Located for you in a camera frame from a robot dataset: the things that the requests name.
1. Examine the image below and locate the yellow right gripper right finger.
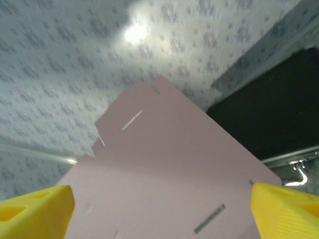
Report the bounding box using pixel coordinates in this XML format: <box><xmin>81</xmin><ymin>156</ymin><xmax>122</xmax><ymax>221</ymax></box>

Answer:
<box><xmin>250</xmin><ymin>182</ymin><xmax>319</xmax><ymax>239</ymax></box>

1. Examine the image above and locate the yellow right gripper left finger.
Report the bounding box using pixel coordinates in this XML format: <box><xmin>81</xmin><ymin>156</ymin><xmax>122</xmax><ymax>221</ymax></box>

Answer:
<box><xmin>0</xmin><ymin>184</ymin><xmax>75</xmax><ymax>239</ymax></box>

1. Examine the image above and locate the black case with metal latches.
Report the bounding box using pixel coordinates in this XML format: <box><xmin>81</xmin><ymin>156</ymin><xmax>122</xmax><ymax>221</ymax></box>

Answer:
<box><xmin>206</xmin><ymin>47</ymin><xmax>319</xmax><ymax>187</ymax></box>

